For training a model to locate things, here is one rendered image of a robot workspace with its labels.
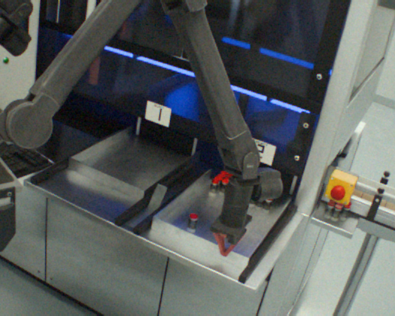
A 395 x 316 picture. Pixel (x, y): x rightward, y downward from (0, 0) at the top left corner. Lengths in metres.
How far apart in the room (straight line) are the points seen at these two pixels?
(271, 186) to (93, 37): 0.51
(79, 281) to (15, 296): 0.36
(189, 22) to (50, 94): 0.30
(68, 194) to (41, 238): 0.79
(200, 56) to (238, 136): 0.18
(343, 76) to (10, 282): 1.72
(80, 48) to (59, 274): 1.43
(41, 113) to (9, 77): 0.83
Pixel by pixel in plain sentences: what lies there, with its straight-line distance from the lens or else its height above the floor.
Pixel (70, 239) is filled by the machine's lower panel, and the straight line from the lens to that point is 2.06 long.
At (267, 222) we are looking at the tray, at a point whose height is 0.88.
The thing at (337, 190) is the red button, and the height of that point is 1.01.
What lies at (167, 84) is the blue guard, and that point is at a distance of 1.56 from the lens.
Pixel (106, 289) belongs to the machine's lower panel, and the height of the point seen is 0.24.
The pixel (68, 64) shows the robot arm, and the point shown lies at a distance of 0.92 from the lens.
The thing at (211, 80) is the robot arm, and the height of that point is 1.31.
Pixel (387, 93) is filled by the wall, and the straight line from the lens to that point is 6.10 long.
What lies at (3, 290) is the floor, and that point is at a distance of 2.41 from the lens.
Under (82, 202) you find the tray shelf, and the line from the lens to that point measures 1.38.
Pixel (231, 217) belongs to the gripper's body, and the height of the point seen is 1.02.
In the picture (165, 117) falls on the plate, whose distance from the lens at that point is 1.59.
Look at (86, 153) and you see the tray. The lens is 1.57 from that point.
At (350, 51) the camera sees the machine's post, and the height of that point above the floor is 1.37.
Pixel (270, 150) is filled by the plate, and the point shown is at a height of 1.03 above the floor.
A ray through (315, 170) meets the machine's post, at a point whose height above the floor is 1.02.
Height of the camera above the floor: 1.63
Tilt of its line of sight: 27 degrees down
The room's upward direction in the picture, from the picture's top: 11 degrees clockwise
